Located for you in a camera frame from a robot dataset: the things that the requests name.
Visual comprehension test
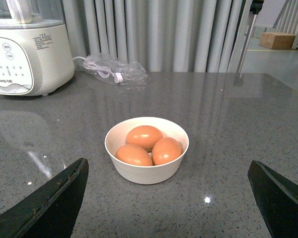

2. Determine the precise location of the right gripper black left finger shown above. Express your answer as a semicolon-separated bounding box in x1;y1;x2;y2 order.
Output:
0;158;89;238

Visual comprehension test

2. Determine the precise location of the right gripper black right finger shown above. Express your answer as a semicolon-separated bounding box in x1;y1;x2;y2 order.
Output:
248;160;298;238

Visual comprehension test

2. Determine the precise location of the brown egg in bowl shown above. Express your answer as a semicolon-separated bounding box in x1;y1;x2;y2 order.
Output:
115;144;153;166
151;137;182;166
126;125;163;152

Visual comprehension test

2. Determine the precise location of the cardboard box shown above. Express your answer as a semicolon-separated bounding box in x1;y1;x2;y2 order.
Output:
259;32;296;50

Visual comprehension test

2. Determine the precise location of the white round bowl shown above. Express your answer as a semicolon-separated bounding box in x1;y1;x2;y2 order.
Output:
104;117;189;184

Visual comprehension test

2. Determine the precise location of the clear plastic bag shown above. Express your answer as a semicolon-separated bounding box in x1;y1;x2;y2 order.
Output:
81;54;150;86

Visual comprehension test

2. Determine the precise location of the white Joyoung blender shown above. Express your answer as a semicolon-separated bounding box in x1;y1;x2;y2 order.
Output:
0;0;75;96

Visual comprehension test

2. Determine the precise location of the metal tripod pole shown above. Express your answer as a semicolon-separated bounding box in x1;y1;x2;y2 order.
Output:
233;0;264;86

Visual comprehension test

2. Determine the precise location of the grey curtain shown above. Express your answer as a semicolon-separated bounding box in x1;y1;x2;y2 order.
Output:
63;0;251;72

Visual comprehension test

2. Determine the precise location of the white power cable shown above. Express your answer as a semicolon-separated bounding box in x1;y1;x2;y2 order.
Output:
73;56;124;84

